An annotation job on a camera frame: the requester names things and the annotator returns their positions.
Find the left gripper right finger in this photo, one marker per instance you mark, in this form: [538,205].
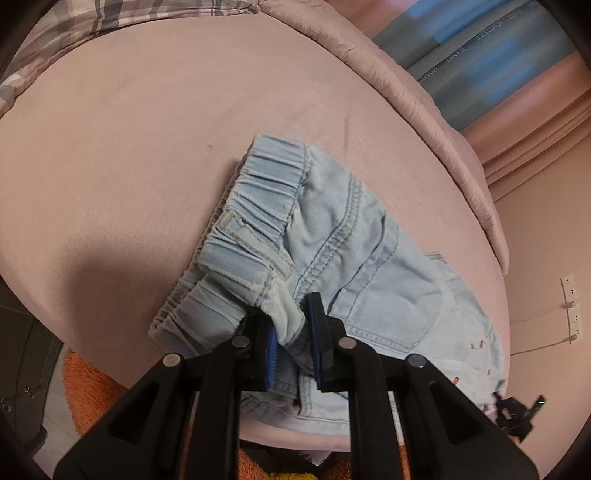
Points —
[406,419]

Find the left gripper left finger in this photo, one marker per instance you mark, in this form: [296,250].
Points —
[181,419]

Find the light blue denim pants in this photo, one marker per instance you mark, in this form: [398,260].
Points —
[293,222]

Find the orange fluffy rug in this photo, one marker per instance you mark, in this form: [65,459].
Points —
[90,394]

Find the dark bedside cabinet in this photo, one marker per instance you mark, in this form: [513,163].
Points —
[29,353]

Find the pink bed sheet mattress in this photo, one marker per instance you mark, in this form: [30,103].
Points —
[114,161]

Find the pink curtain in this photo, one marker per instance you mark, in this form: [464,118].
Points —
[534,126]

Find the blue grey curtain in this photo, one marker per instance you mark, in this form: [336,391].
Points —
[472,55]

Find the plaid pillow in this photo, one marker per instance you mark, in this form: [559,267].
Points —
[69,24]

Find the pink folded comforter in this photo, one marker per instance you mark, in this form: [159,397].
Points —
[320,22]

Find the white wall power strip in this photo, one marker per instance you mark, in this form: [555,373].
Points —
[571,306]

